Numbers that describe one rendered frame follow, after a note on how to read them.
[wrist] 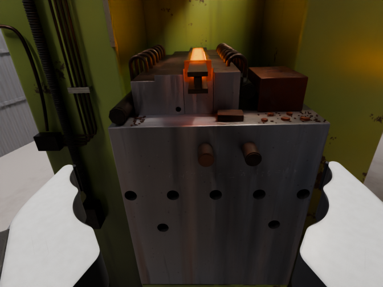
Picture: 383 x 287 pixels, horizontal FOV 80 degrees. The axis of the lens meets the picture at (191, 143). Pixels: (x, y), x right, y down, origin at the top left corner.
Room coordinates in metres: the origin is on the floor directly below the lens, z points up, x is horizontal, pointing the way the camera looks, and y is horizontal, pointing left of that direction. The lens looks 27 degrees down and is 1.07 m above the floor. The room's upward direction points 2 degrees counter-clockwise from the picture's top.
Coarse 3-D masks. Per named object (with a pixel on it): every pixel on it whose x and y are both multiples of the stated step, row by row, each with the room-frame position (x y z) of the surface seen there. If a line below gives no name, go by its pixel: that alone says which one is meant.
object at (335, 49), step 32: (288, 0) 0.66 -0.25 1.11; (320, 0) 0.55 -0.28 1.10; (352, 0) 0.55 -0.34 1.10; (288, 32) 0.63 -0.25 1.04; (320, 32) 0.55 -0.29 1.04; (352, 32) 0.55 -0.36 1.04; (288, 64) 0.60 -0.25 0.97; (320, 64) 0.55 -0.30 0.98; (352, 64) 0.55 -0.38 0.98; (320, 96) 0.55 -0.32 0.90; (352, 96) 0.55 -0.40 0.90; (352, 128) 0.54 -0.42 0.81; (352, 160) 0.54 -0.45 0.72; (320, 192) 0.55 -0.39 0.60
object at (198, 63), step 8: (200, 48) 0.70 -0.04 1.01; (192, 56) 0.52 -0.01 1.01; (200, 56) 0.52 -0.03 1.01; (184, 64) 0.41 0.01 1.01; (192, 64) 0.38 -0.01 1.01; (200, 64) 0.38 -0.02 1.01; (208, 64) 0.41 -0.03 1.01; (192, 72) 0.32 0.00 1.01; (200, 72) 0.32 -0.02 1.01; (208, 72) 0.41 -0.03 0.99; (192, 80) 0.38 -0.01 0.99; (200, 80) 0.32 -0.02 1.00; (208, 80) 0.41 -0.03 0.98; (192, 88) 0.32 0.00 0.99; (200, 88) 0.32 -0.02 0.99
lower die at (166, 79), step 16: (192, 48) 0.81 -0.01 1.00; (160, 64) 0.62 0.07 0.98; (176, 64) 0.54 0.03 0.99; (224, 64) 0.50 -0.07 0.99; (144, 80) 0.43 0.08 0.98; (160, 80) 0.42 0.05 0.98; (176, 80) 0.42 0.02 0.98; (224, 80) 0.42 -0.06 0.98; (240, 80) 0.42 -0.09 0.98; (144, 96) 0.43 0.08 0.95; (160, 96) 0.43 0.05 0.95; (176, 96) 0.42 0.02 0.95; (192, 96) 0.42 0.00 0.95; (208, 96) 0.42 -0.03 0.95; (224, 96) 0.42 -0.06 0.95; (144, 112) 0.43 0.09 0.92; (160, 112) 0.43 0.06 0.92; (176, 112) 0.42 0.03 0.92; (192, 112) 0.42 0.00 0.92; (208, 112) 0.42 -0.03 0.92
